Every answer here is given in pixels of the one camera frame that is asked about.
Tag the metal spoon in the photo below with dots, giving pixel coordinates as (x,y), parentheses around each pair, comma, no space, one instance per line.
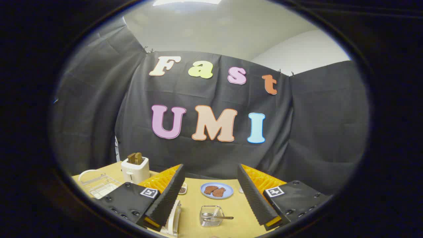
(225,217)

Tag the brown meat piece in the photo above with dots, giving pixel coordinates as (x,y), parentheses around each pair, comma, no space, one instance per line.
(219,192)
(210,189)

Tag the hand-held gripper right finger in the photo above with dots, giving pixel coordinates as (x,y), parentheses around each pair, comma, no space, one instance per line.
(254,198)

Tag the white metal stand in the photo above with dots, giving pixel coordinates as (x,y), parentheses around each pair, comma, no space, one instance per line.
(116,148)

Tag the pink plate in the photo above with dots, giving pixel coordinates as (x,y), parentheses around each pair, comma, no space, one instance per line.
(174,218)

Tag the brown toast slice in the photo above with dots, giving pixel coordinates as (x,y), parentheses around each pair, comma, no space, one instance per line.
(134,158)

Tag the white sectioned seed tray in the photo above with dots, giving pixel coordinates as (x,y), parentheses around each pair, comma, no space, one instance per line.
(182,189)

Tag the clear square basket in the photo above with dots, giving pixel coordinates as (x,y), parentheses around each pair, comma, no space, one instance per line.
(208,220)

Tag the ceiling light panel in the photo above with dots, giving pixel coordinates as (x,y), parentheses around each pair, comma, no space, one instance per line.
(185,2)

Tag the blue plate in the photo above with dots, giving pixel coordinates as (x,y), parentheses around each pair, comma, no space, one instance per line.
(228,191)

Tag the black backdrop cloth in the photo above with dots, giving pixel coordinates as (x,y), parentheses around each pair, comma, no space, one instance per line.
(205,158)

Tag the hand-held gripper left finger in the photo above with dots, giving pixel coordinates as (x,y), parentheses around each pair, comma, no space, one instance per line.
(168,198)

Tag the white toaster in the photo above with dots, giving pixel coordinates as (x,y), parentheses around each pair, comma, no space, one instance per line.
(135,172)

